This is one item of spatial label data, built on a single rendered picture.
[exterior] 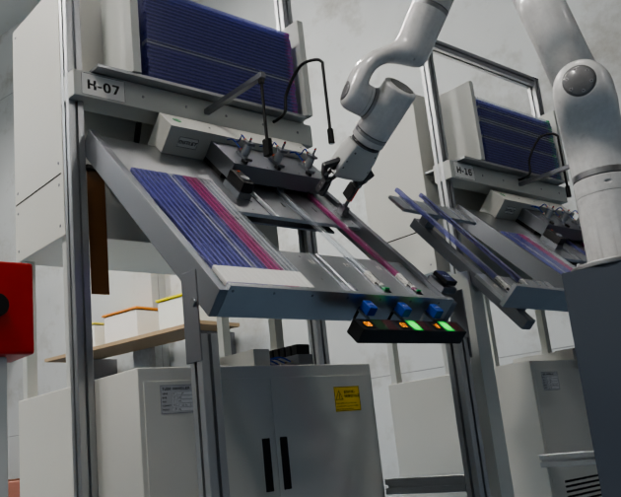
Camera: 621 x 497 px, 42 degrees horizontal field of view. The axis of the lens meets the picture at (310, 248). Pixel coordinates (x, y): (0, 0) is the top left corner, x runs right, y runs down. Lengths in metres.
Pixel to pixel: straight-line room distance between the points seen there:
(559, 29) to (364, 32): 4.83
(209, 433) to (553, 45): 1.07
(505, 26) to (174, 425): 4.63
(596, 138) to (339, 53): 5.08
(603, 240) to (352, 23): 5.20
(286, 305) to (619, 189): 0.70
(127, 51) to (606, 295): 1.31
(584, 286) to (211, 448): 0.77
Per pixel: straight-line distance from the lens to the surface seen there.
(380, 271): 1.96
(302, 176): 2.20
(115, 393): 1.83
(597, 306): 1.63
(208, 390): 1.47
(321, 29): 6.88
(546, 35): 1.83
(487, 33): 6.00
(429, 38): 1.93
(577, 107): 1.69
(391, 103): 1.87
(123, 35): 2.22
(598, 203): 1.68
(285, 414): 1.96
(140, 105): 2.15
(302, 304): 1.64
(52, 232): 2.18
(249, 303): 1.56
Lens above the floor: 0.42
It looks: 14 degrees up
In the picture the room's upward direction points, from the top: 6 degrees counter-clockwise
